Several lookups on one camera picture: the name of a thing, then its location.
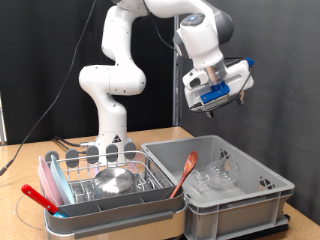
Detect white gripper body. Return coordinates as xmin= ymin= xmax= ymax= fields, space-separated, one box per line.
xmin=182 ymin=59 xmax=255 ymax=109

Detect clear wine glass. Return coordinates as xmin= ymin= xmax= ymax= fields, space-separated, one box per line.
xmin=192 ymin=158 xmax=242 ymax=193

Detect stainless steel bowl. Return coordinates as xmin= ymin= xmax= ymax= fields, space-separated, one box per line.
xmin=93 ymin=166 xmax=137 ymax=198

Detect light blue plate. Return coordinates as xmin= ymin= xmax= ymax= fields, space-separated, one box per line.
xmin=49 ymin=154 xmax=77 ymax=205

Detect aluminium vertical pole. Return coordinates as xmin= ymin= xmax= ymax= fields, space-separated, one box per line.
xmin=171 ymin=14 xmax=181 ymax=127

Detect grey plastic crate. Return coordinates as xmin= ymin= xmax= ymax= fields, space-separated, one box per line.
xmin=140 ymin=134 xmax=296 ymax=240

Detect pink plate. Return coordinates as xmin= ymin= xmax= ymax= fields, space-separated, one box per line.
xmin=37 ymin=155 xmax=64 ymax=208

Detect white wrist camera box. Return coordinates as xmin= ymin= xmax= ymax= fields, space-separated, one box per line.
xmin=189 ymin=93 xmax=238 ymax=113

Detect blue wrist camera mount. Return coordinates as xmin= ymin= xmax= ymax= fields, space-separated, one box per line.
xmin=199 ymin=57 xmax=256 ymax=104

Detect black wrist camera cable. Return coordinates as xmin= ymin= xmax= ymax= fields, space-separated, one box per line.
xmin=142 ymin=0 xmax=256 ymax=114

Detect wire dish rack grey tray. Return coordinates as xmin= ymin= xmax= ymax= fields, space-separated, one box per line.
xmin=37 ymin=141 xmax=188 ymax=240

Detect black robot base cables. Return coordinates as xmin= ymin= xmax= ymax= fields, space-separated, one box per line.
xmin=51 ymin=135 xmax=98 ymax=151

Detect silver frame post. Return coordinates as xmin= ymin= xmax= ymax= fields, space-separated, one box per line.
xmin=0 ymin=93 xmax=8 ymax=146

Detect long black hanging cable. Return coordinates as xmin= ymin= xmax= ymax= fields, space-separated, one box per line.
xmin=0 ymin=0 xmax=98 ymax=177

